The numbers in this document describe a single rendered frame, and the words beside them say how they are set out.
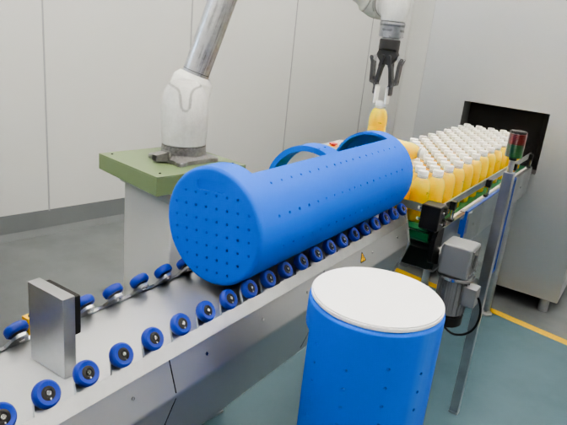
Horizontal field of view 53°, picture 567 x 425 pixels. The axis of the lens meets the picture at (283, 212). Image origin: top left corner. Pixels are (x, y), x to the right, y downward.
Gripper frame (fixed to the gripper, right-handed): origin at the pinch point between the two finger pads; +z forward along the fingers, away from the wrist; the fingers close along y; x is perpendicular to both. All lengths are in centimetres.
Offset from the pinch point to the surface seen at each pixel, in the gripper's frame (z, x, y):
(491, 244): 53, 25, 45
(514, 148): 14, 23, 46
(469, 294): 65, -2, 47
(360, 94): 43, 364, -187
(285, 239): 26, -94, 24
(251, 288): 37, -102, 21
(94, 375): 38, -146, 21
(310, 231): 27, -83, 24
